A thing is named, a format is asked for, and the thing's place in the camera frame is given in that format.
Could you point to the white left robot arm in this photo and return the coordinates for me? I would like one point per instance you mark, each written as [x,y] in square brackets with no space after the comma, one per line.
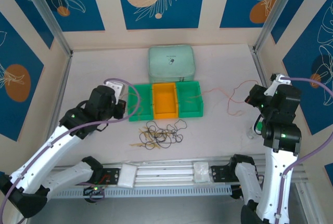
[39,156]

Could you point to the green plastic bin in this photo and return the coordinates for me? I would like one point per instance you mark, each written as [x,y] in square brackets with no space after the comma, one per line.
[190,109]
[140,118]

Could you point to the orange plastic bin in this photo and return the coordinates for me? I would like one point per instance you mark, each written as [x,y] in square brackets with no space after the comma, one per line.
[165,99]

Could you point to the white foam pad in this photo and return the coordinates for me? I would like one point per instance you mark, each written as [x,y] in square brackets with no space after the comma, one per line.
[127,176]
[200,172]

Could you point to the mint green zipper pouch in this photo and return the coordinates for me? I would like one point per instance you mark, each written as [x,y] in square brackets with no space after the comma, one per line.
[171,63]

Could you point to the small control board with LED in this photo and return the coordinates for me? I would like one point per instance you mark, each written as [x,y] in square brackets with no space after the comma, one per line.
[235,192]
[94,188]

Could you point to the aluminium extrusion base beam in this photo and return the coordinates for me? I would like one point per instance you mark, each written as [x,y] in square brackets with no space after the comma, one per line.
[166,172]

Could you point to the blue floral wall panel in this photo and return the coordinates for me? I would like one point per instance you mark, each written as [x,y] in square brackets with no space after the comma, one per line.
[182,13]
[26,8]
[294,8]
[86,0]
[239,0]
[15,52]
[312,109]

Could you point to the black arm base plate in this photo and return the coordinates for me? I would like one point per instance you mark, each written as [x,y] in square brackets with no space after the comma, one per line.
[219,173]
[112,174]

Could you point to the aluminium frame post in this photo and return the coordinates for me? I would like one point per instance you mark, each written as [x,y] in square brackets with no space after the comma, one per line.
[278,13]
[46,13]

